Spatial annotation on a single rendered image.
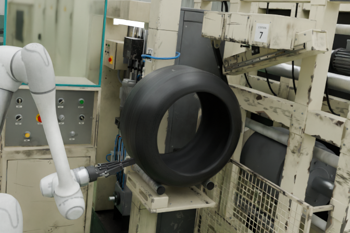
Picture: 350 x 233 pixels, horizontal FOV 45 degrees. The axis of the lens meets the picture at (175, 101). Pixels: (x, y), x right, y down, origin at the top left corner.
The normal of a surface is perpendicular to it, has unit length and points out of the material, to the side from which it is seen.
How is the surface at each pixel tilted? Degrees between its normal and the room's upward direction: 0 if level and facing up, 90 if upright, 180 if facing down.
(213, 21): 90
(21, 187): 90
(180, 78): 47
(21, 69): 100
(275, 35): 90
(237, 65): 90
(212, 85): 79
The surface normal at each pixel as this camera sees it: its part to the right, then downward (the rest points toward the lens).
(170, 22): 0.44, 0.22
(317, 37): 0.45, -0.10
